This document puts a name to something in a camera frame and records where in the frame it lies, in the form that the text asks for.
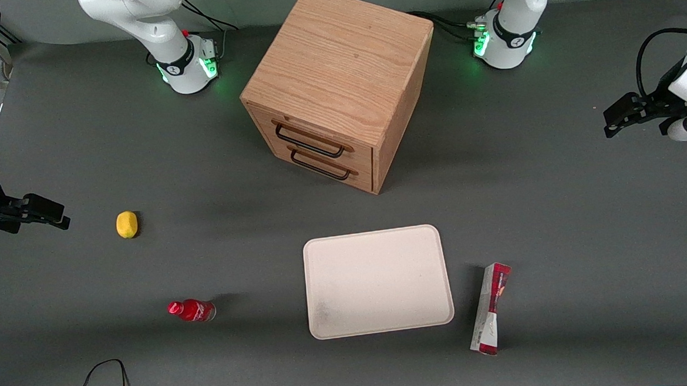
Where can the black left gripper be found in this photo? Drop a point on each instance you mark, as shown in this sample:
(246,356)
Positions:
(657,103)

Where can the red cookie box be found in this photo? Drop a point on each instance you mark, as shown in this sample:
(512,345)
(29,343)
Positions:
(491,314)

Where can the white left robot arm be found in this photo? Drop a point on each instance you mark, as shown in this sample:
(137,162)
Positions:
(511,25)

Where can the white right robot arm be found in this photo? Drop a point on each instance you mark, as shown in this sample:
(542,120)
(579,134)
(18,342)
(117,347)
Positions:
(158,26)

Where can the beige rectangular tray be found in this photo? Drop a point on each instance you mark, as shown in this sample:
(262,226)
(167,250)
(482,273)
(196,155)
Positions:
(377,282)

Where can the yellow lemon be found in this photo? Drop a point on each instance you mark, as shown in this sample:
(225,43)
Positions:
(126,224)

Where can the red drink bottle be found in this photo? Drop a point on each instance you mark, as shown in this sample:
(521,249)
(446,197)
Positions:
(194,310)

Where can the wooden drawer front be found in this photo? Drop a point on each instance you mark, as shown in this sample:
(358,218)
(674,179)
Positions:
(323,136)
(354,177)

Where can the wooden drawer cabinet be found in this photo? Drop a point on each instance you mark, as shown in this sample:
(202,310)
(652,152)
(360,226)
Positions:
(336,52)

